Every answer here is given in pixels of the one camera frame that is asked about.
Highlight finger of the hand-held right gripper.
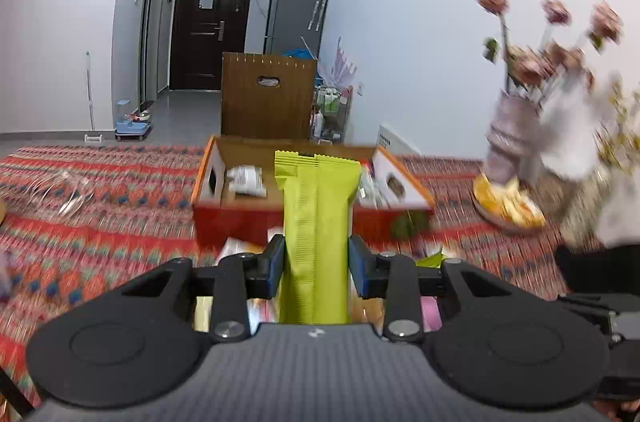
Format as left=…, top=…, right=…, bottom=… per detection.
left=557, top=293, right=640, bottom=345

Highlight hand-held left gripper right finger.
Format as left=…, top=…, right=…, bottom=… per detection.
left=348, top=235, right=521, bottom=345

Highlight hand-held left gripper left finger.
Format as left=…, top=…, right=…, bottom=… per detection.
left=119, top=235, right=287, bottom=344

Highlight green snack packet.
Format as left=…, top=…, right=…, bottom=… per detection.
left=274, top=149, right=362, bottom=325

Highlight orange cardboard box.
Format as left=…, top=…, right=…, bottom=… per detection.
left=191, top=135, right=436, bottom=250

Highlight dark cloth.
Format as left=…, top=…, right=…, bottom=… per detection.
left=554, top=243, right=640, bottom=299

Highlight pink snack packet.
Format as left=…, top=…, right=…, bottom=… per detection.
left=420, top=296, right=445, bottom=333

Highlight white snack packet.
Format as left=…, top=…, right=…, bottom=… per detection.
left=226, top=165, right=267, bottom=198

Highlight orange peels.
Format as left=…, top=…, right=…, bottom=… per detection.
left=474, top=175, right=546, bottom=228

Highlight brown plate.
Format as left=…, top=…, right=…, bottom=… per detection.
left=471, top=176, right=548, bottom=234

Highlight metal storage cart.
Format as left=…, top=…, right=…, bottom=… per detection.
left=310, top=85, right=353, bottom=144

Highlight brown cardboard carton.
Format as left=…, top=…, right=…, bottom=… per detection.
left=220, top=52, right=318, bottom=140

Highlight white bouquet wrapping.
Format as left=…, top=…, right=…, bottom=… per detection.
left=540, top=72, right=640, bottom=249

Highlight yellow dried flowers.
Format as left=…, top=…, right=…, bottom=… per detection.
left=595, top=75, right=640, bottom=173

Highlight pink ribbed vase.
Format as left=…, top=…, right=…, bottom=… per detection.
left=485, top=90, right=549, bottom=186

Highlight blue pet feeder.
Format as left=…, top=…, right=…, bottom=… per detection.
left=114, top=101, right=153, bottom=141

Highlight dark brown entrance door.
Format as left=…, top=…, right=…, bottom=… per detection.
left=169, top=0, right=256, bottom=92

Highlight grey refrigerator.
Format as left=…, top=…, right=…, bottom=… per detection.
left=263, top=0, right=332, bottom=58

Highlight dried pink flowers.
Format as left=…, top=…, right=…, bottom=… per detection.
left=475, top=0, right=626, bottom=102

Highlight side door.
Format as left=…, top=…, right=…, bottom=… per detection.
left=140, top=0, right=169, bottom=104

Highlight white wall box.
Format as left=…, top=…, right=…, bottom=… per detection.
left=376, top=125, right=421, bottom=156

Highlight purple wall decoration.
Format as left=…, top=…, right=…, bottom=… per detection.
left=320, top=36, right=360, bottom=88

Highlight clear coiled cable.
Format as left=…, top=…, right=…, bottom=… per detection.
left=27, top=169, right=97, bottom=219

